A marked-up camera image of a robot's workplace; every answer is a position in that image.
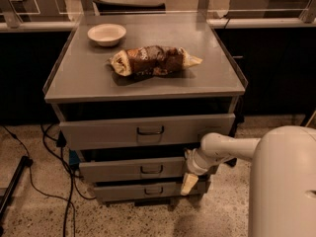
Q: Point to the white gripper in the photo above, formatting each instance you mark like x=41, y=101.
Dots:
x=193, y=163

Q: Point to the grey drawer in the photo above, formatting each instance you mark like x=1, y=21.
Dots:
x=132, y=170
x=133, y=132
x=108, y=194

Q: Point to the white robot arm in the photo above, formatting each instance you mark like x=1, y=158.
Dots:
x=282, y=196

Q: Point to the grey top drawer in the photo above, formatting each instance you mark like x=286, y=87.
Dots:
x=133, y=132

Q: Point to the grey bottom drawer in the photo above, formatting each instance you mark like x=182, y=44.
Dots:
x=108, y=194

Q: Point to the grey drawer cabinet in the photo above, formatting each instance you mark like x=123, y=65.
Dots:
x=83, y=86

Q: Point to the brown snack bag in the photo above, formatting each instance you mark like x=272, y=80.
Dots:
x=153, y=60

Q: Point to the white bowl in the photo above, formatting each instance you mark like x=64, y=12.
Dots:
x=107, y=34

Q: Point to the black stand leg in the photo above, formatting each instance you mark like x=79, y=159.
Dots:
x=6, y=194

